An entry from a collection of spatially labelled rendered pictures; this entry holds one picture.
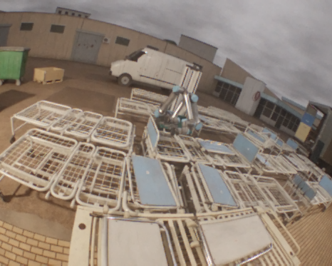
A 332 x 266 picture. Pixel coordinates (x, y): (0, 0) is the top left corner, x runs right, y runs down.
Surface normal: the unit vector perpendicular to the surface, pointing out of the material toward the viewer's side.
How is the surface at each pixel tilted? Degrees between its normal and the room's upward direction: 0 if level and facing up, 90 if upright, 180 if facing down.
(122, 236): 3
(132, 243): 3
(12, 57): 94
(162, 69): 88
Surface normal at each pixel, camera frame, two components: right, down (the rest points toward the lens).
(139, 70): 0.33, 0.44
